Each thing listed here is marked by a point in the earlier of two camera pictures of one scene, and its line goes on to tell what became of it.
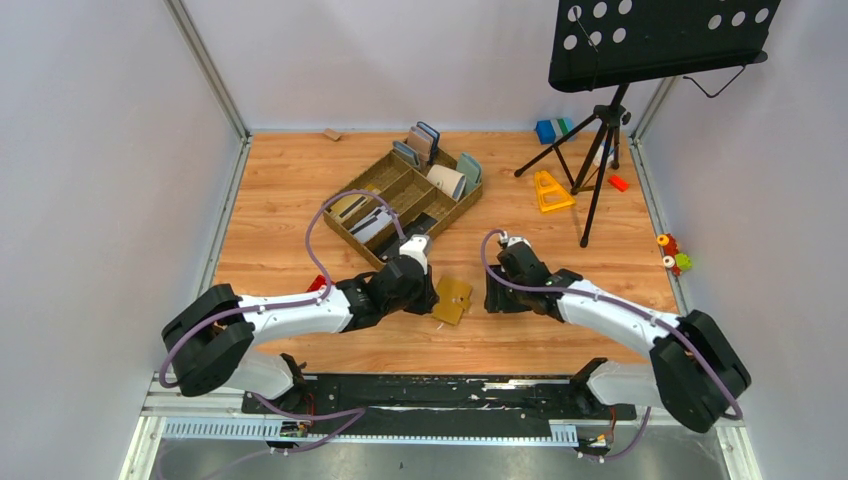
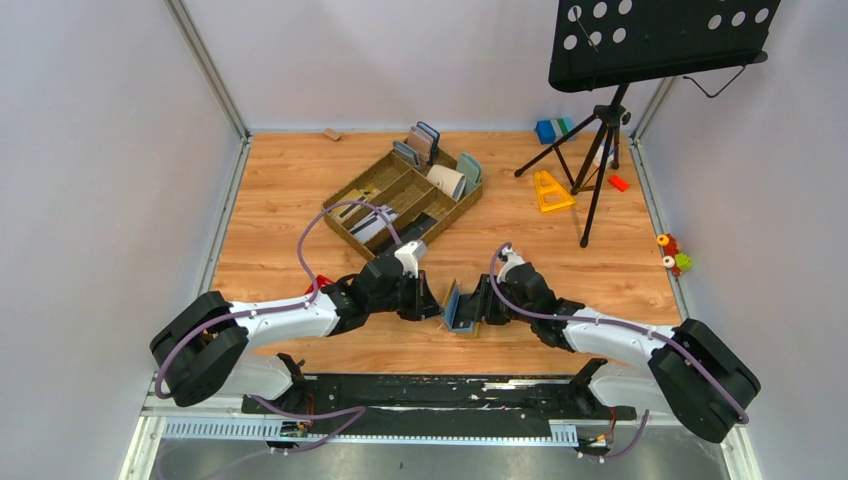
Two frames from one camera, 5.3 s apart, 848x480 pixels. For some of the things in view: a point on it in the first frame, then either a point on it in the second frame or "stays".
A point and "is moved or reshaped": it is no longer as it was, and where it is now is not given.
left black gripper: [426, 306] stays
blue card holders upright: [421, 146] stays
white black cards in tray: [372, 224] stays
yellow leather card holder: [452, 298] is moved or reshaped
